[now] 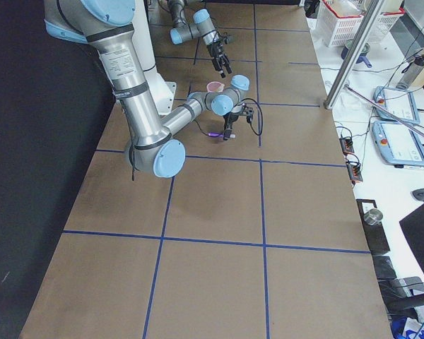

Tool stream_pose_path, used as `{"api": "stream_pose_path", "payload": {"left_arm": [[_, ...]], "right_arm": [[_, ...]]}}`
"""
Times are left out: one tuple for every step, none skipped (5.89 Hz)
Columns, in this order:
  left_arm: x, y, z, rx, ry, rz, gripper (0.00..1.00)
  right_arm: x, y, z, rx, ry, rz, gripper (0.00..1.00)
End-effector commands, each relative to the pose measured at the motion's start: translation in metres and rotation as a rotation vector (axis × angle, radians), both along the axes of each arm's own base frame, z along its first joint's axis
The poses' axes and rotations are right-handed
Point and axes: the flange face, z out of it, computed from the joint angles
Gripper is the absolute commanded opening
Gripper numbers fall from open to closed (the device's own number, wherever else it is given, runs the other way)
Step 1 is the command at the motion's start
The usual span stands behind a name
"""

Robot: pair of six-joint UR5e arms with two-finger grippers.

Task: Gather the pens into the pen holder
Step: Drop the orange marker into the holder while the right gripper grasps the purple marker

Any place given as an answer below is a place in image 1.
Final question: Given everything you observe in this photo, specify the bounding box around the blue teach pendant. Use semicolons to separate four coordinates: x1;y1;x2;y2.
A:
372;121;424;167
373;86;420;125

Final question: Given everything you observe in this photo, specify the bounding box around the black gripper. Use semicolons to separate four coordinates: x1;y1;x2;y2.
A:
207;41;232;78
223;112;240;141

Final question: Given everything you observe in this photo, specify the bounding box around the orange black power strip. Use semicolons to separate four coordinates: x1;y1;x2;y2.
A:
339;136;354;155
346;159;363;184

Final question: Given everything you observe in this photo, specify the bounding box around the upper blue teach pendant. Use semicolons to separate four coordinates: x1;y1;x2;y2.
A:
373;86;420;125

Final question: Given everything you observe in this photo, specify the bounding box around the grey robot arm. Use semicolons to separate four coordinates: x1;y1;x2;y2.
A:
167;0;232;78
44;1;250;178

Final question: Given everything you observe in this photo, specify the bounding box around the lower blue teach pendant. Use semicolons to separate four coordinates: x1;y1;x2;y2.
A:
372;121;424;167

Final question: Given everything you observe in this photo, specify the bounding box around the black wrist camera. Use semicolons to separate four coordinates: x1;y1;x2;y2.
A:
240;105;254;124

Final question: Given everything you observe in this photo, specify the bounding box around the aluminium frame post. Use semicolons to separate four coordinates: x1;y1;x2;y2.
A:
324;0;385;109

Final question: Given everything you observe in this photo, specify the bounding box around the small metal cup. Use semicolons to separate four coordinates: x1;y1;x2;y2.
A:
363;208;383;226

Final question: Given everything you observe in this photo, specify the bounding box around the orange black power strip far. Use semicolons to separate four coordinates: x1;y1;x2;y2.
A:
339;136;354;155

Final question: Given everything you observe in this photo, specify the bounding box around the blue saucepan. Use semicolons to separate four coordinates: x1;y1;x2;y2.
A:
341;38;372;69

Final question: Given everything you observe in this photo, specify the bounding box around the red white plastic basket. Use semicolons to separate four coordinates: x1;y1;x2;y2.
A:
314;1;405;47

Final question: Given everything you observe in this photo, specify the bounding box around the clear water bottle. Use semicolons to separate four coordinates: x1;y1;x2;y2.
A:
396;54;424;90

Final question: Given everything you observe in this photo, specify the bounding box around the black computer mouse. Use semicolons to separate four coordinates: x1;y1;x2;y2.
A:
411;188;424;203

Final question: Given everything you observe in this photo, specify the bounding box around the orange black power strip near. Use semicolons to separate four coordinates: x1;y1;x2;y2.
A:
346;159;363;184

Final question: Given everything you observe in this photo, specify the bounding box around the pink mesh pen holder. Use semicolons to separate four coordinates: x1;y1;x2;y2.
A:
206;81;225;93

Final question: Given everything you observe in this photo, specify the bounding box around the black braided cable right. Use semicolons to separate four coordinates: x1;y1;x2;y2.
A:
192;97;264;137

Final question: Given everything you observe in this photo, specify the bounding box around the grabber reacher tool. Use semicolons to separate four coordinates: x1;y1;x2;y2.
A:
344;84;424;160

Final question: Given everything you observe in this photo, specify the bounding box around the purple marker pen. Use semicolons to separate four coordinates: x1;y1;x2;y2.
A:
207;132;236;138

